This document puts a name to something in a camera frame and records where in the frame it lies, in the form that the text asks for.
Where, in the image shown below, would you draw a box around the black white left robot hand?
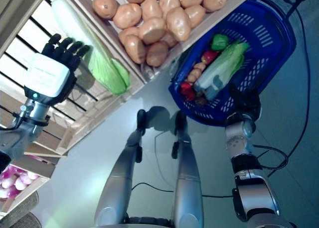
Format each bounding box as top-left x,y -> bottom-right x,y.
23,33 -> 92,106

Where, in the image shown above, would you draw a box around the red bell pepper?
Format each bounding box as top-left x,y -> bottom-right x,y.
179,81 -> 197,102

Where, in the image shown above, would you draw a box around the black floor cable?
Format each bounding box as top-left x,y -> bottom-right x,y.
266,3 -> 311,179

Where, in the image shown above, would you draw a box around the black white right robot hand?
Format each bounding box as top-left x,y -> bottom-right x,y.
228,83 -> 262,121

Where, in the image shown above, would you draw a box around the green bell pepper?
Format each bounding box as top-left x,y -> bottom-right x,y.
211,34 -> 229,51

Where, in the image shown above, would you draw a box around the brown round vegetable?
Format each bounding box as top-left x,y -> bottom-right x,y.
194,91 -> 207,106

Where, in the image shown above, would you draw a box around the dark brown potato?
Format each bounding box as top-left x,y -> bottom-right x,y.
146,41 -> 169,67

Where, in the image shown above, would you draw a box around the wooden potato crate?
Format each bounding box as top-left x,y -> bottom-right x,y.
62,0 -> 260,84

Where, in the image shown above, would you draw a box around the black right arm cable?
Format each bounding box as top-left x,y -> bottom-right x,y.
253,144 -> 289,169

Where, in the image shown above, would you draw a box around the woven wicker basket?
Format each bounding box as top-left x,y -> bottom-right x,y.
0,192 -> 42,228

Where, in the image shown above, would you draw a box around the wooden display rack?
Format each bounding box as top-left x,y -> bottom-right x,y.
0,123 -> 68,179

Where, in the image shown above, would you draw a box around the blue plastic shopping basket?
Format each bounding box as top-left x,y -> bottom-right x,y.
168,0 -> 298,127

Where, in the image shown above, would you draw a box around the potatoes in basket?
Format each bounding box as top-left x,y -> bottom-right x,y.
186,62 -> 207,83

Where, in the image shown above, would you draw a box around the black robot waist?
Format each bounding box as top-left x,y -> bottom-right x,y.
123,215 -> 175,228

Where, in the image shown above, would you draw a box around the wooden slatted cabbage crate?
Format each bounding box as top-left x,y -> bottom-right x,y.
0,0 -> 148,156

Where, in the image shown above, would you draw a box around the purple white onion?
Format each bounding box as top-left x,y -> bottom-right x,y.
0,170 -> 15,183
14,177 -> 32,189

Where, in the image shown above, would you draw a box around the red apple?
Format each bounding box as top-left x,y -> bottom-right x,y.
201,50 -> 220,64

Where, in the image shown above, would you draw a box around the wooden onion crate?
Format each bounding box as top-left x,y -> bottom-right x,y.
0,163 -> 52,215

